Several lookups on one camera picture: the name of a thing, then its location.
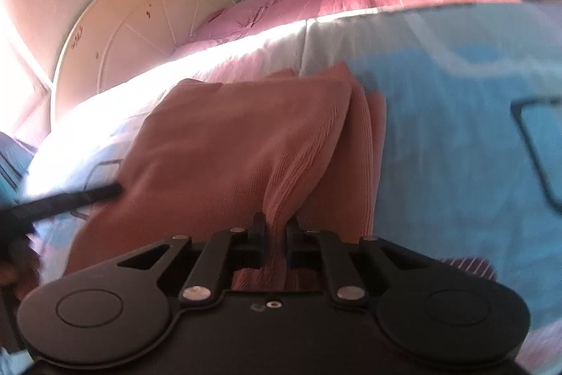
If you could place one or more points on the blue cloth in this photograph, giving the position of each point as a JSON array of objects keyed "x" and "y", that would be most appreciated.
[{"x": 13, "y": 164}]

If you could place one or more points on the white round headboard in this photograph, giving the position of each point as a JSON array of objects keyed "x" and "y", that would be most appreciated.
[{"x": 131, "y": 14}]

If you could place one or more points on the person's left hand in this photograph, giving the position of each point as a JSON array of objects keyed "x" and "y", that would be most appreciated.
[{"x": 19, "y": 269}]

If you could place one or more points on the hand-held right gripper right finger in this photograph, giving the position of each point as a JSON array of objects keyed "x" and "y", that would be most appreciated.
[{"x": 293, "y": 241}]

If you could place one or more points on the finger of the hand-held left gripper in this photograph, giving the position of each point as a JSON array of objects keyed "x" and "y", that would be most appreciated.
[{"x": 66, "y": 199}]

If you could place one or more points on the light blue printed bedsheet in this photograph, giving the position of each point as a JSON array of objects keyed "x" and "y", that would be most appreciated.
[{"x": 439, "y": 137}]

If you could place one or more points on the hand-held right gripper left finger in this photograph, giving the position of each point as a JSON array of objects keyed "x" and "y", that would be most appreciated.
[{"x": 259, "y": 234}]

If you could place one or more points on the pink ribbed garment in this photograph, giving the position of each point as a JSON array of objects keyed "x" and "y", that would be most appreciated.
[{"x": 219, "y": 137}]

